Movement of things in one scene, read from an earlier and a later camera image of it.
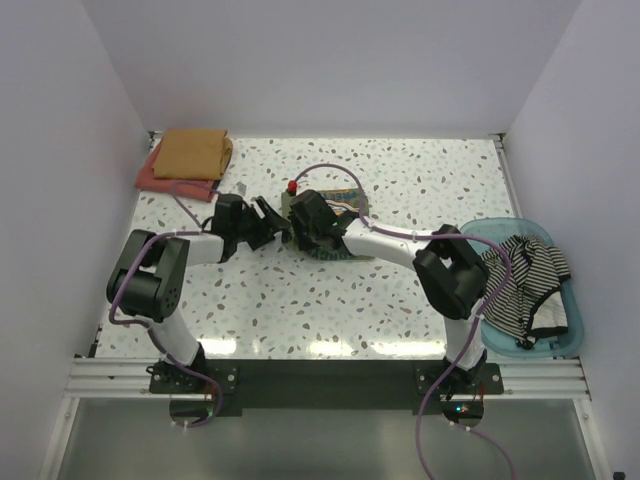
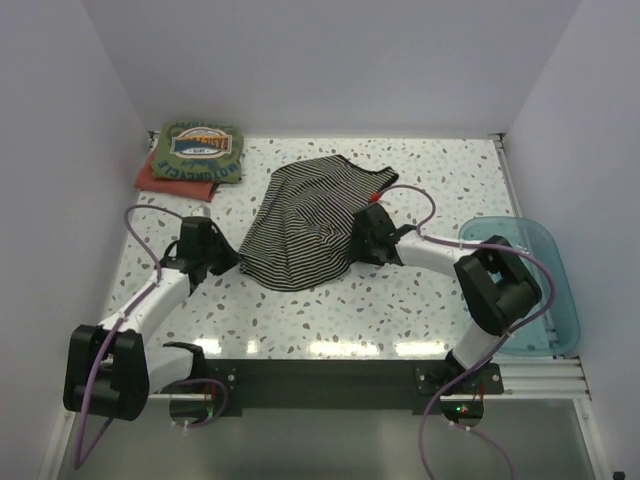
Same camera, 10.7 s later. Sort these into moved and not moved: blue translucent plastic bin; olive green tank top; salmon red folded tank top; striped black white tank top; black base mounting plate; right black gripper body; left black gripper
Moved: left black gripper; olive green tank top; right black gripper body; striped black white tank top
Not moved: salmon red folded tank top; blue translucent plastic bin; black base mounting plate
